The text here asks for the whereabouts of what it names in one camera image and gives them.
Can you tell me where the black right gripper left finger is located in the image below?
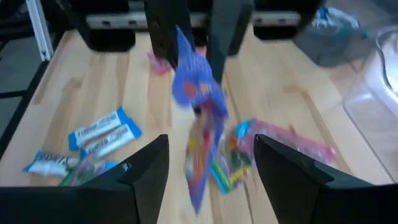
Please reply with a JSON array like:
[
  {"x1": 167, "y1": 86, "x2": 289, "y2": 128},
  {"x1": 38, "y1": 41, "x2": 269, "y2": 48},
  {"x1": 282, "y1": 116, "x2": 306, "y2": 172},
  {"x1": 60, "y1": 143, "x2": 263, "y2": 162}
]
[{"x1": 0, "y1": 134, "x2": 170, "y2": 224}]

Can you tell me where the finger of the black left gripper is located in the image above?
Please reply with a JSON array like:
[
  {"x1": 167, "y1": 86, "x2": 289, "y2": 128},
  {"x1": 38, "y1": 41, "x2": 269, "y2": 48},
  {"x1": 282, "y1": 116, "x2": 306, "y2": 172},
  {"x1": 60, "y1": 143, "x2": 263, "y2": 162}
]
[
  {"x1": 79, "y1": 12, "x2": 196, "y2": 68},
  {"x1": 206, "y1": 12, "x2": 302, "y2": 84}
]

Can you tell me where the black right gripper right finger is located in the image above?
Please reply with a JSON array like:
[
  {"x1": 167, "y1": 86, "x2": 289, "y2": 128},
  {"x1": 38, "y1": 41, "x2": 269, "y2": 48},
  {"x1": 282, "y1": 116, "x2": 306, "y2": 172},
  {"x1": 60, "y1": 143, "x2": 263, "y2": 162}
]
[{"x1": 253, "y1": 133, "x2": 398, "y2": 224}]

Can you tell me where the blue rainbow candy packet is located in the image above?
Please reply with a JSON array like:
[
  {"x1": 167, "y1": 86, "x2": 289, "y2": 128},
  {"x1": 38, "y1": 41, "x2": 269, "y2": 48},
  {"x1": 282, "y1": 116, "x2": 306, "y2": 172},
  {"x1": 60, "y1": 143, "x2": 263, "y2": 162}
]
[
  {"x1": 172, "y1": 25, "x2": 230, "y2": 119},
  {"x1": 185, "y1": 108, "x2": 226, "y2": 215}
]

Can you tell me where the Hershey's cookies creme bar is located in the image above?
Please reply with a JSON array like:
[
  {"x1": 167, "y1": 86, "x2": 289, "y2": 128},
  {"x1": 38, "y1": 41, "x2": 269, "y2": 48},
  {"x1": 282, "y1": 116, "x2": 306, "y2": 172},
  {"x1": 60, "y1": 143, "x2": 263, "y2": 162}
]
[
  {"x1": 67, "y1": 106, "x2": 129, "y2": 152},
  {"x1": 22, "y1": 151, "x2": 80, "y2": 178},
  {"x1": 79, "y1": 119, "x2": 142, "y2": 160},
  {"x1": 312, "y1": 6, "x2": 361, "y2": 35}
]

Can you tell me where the pink clear candy pack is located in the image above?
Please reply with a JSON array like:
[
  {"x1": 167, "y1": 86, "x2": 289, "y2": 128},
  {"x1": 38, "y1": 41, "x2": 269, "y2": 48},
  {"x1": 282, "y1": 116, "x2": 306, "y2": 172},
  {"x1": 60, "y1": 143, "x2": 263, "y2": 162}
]
[
  {"x1": 248, "y1": 119, "x2": 338, "y2": 165},
  {"x1": 147, "y1": 51, "x2": 174, "y2": 75}
]

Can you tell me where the colourful gummy candy bag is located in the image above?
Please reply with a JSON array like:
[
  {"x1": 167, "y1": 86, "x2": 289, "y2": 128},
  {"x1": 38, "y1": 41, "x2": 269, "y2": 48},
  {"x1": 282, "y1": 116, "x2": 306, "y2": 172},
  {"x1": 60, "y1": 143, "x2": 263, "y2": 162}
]
[{"x1": 210, "y1": 119, "x2": 254, "y2": 195}]

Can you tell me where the grey plastic bin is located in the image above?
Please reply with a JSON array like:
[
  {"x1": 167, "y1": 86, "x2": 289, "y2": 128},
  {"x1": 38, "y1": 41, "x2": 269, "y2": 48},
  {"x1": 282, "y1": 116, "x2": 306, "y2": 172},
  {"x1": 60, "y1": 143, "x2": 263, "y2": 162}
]
[{"x1": 294, "y1": 6, "x2": 379, "y2": 68}]

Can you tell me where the clear plastic bin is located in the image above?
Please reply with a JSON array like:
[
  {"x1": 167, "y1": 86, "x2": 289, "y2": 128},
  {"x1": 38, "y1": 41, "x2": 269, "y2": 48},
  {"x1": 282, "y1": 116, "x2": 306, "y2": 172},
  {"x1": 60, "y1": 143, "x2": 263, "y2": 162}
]
[{"x1": 341, "y1": 26, "x2": 398, "y2": 184}]

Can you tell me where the white aluminium post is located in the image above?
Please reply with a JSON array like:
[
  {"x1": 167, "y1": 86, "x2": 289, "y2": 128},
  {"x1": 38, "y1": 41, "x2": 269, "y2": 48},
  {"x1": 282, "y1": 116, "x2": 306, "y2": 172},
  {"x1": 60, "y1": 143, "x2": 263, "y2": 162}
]
[{"x1": 25, "y1": 0, "x2": 54, "y2": 62}]

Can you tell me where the black rig frame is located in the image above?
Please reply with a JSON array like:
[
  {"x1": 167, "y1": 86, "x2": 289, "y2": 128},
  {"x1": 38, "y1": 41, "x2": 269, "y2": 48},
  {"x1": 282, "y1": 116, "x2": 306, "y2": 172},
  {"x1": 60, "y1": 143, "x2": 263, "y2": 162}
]
[{"x1": 0, "y1": 60, "x2": 50, "y2": 159}]

